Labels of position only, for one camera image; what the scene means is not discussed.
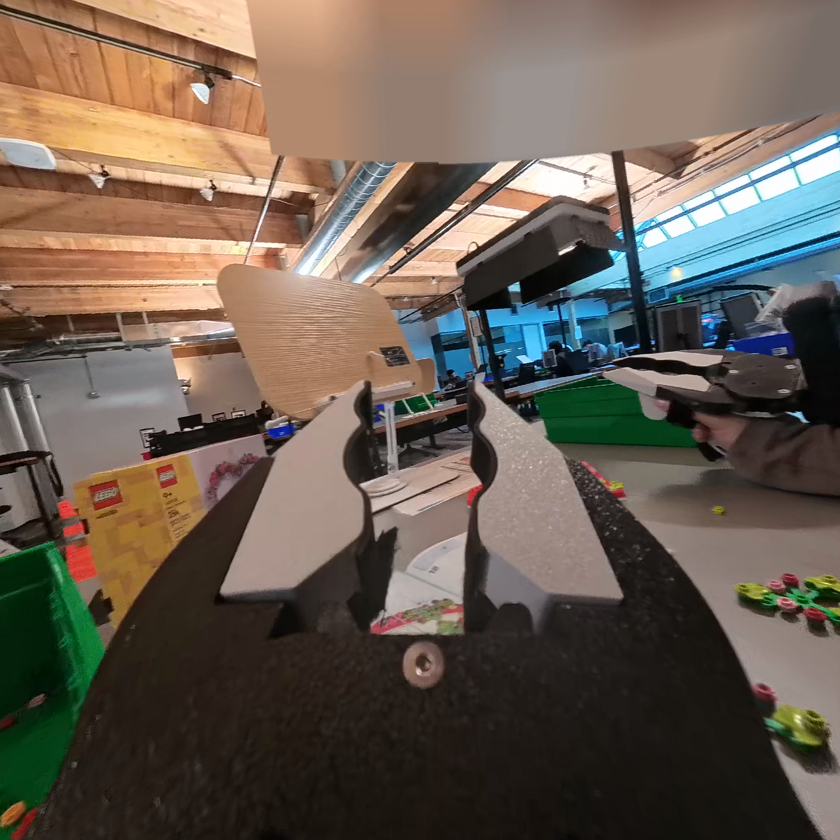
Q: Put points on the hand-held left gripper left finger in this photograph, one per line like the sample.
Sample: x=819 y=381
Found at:
x=295 y=512

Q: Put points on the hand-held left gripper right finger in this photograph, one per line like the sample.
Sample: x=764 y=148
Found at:
x=544 y=518

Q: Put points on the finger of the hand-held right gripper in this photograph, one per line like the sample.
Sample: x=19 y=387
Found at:
x=646 y=384
x=682 y=362

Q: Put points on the person's right forearm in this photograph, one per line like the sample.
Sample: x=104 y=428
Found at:
x=787 y=453

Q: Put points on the white lego box flower print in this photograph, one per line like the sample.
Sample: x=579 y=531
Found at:
x=229 y=469

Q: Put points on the yellow lego box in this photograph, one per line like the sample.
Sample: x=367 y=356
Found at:
x=141 y=525

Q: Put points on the person's right hand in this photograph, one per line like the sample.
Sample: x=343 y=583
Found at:
x=725 y=430

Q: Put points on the green plastic bin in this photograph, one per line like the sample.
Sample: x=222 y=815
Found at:
x=39 y=630
x=604 y=417

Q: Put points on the thick black pole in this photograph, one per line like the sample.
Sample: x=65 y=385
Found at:
x=631 y=262

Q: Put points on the thin black lamp pole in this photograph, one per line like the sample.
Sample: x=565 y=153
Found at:
x=492 y=354

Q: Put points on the black overhead light panel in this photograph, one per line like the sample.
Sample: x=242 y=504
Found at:
x=525 y=262

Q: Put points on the small wooden book stand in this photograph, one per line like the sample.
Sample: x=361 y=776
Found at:
x=428 y=375

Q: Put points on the orange object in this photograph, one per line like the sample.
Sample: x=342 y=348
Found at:
x=77 y=541

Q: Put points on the white ceiling spotlight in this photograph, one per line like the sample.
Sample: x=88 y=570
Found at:
x=99 y=178
x=208 y=191
x=202 y=88

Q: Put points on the white ceiling access point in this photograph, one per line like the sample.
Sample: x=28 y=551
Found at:
x=29 y=155

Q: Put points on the red lego heart frame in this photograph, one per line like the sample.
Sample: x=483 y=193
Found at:
x=607 y=484

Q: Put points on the silver ventilation duct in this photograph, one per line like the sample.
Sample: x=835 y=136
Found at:
x=341 y=216

